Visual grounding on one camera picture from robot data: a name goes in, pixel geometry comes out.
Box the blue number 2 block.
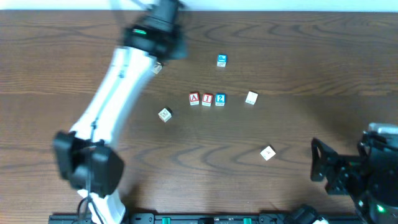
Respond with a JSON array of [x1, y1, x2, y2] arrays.
[[215, 93, 226, 106]]

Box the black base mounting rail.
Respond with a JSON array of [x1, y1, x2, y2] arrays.
[[48, 213, 363, 224]]

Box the blue letter P block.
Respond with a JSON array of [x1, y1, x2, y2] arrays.
[[216, 54, 228, 67]]

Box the red letter A block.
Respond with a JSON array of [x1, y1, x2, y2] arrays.
[[189, 92, 200, 106]]

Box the plain picture wooden block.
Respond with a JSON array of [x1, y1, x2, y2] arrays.
[[245, 91, 258, 105]]

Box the green letter R block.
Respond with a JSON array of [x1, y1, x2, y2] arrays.
[[260, 146, 276, 161]]

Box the dragonfly picture wooden block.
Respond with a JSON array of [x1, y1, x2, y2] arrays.
[[158, 108, 172, 123]]

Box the red letter I block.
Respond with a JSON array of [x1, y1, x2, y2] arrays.
[[201, 93, 213, 106]]

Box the yellow edged picture block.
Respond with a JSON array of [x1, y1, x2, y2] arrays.
[[152, 62, 162, 75]]

